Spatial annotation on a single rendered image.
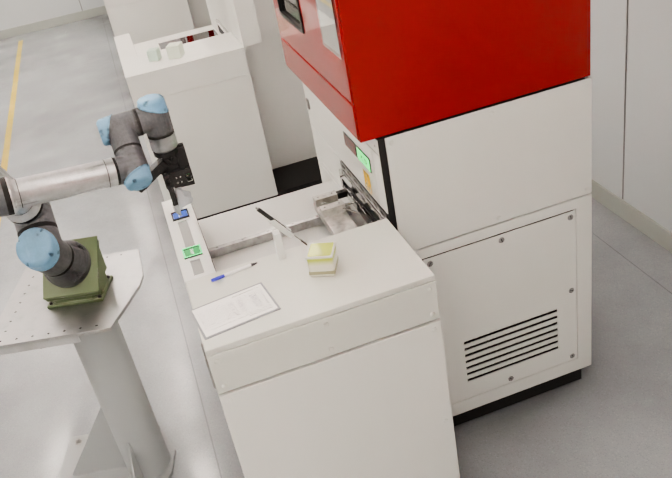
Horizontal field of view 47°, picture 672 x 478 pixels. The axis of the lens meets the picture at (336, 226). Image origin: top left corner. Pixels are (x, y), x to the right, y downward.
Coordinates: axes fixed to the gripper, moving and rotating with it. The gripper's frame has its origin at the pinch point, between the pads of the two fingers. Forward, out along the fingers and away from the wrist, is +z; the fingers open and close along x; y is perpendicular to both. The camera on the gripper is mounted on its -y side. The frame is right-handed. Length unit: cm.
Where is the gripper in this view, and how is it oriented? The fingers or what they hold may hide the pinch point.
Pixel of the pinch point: (177, 211)
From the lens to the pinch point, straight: 232.5
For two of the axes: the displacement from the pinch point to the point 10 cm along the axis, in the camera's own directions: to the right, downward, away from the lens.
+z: 1.6, 8.5, 5.0
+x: -3.1, -4.4, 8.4
